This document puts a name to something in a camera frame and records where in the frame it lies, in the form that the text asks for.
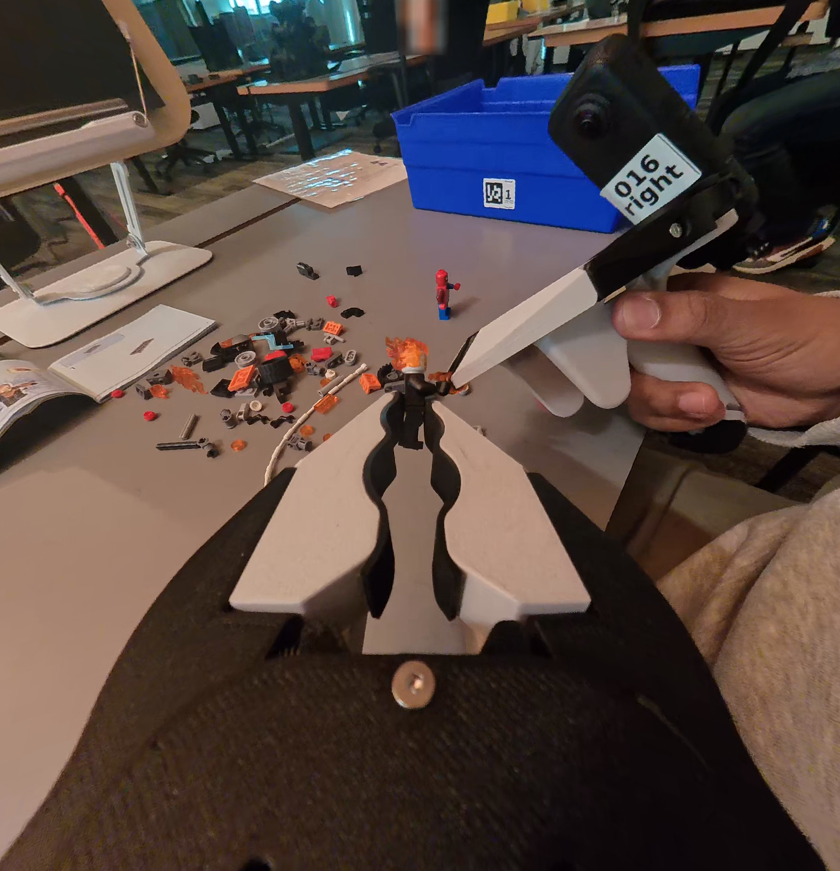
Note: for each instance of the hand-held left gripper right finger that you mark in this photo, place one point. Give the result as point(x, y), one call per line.
point(508, 544)

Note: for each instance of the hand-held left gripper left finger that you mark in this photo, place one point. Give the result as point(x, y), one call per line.
point(311, 531)

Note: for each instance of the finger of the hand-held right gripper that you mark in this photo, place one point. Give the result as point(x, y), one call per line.
point(529, 320)

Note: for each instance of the flame head lego minifigure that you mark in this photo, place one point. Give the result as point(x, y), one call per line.
point(413, 398)

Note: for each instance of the red blue lego minifigure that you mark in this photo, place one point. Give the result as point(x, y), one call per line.
point(444, 292)

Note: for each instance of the pile of loose lego pieces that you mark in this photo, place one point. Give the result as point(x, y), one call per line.
point(276, 371)

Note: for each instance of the lego instruction booklet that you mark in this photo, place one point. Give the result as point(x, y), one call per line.
point(134, 347)

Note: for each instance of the person's right hand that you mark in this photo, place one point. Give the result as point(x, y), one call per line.
point(753, 340)

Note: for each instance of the wooden edge desk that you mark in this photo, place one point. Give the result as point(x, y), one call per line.
point(304, 83)
point(699, 27)

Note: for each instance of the yellow storage bin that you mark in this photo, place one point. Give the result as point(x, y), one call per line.
point(505, 10)

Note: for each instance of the blue plastic bin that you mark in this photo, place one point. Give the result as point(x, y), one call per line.
point(461, 156)

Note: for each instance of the person's grey sweater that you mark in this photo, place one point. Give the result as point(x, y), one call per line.
point(787, 612)

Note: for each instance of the white tablet stand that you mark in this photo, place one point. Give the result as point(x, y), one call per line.
point(161, 262)

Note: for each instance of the dark screen tablet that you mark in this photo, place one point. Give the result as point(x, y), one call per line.
point(52, 54)

